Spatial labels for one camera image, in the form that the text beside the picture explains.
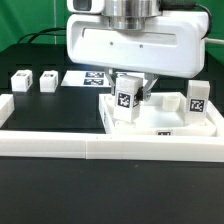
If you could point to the white sheet with AprilTags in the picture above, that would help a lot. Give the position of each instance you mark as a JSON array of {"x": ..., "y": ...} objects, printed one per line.
[{"x": 94, "y": 78}]

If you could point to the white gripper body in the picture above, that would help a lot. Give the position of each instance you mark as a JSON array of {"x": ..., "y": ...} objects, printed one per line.
[{"x": 171, "y": 44}]

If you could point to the white square tabletop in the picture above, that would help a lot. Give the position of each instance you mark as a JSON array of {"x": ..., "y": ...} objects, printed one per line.
[{"x": 153, "y": 120}]

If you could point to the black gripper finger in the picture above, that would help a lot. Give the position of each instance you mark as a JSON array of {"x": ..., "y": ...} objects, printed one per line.
[
  {"x": 149, "y": 81},
  {"x": 111, "y": 76}
]

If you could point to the white U-shaped obstacle wall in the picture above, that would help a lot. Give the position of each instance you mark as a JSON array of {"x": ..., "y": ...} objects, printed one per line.
[{"x": 103, "y": 146}]

